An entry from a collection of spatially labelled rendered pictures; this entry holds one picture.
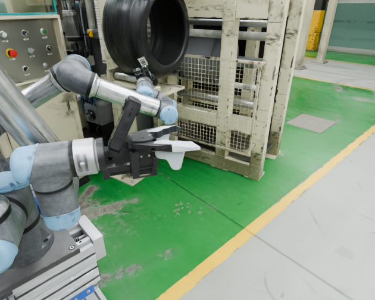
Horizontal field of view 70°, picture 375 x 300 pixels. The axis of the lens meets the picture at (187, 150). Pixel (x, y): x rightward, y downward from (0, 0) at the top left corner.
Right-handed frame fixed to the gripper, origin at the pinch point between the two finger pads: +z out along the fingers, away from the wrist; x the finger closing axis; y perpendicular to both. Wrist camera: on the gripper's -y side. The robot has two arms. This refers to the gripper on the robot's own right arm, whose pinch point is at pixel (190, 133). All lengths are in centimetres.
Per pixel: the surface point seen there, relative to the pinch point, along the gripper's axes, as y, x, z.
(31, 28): -33, -142, -56
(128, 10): -38, -106, 0
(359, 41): -16, -657, 753
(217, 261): 99, -61, 32
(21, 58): -17, -138, -63
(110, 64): -10, -152, -12
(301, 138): 82, -185, 185
